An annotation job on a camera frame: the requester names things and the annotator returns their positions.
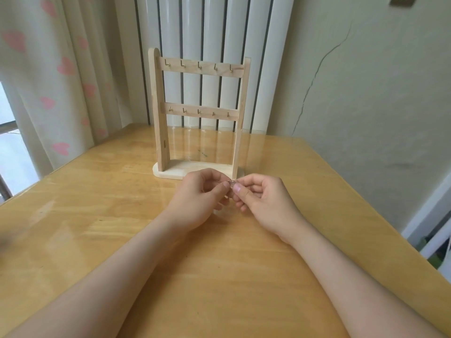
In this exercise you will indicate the person's right hand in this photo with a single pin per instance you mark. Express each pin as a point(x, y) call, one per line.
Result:
point(269, 207)

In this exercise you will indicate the person's left hand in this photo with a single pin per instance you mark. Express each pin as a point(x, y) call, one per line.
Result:
point(192, 204)

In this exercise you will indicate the person's right thumb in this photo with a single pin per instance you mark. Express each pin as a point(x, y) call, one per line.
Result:
point(243, 193)

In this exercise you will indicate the person's left thumb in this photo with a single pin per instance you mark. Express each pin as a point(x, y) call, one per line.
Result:
point(217, 184)

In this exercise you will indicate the person's left forearm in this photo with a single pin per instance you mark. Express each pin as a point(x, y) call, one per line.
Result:
point(98, 278)

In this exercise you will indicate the person's right forearm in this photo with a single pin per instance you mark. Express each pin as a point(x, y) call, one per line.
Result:
point(352, 285)

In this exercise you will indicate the wooden jewelry display stand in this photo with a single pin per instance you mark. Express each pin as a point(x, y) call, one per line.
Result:
point(160, 112)

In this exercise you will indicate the rows of small metal hooks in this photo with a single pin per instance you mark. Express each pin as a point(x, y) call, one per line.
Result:
point(182, 63)

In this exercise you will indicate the white column radiator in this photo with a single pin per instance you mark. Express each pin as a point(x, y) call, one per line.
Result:
point(211, 35)

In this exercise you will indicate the white curtain with pink hearts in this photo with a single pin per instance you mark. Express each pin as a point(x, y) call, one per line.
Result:
point(60, 73)

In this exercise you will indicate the white furniture frame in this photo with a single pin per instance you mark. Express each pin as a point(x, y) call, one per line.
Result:
point(428, 221)

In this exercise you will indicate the window with metal frame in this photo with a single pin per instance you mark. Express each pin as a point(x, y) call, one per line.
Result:
point(12, 158)

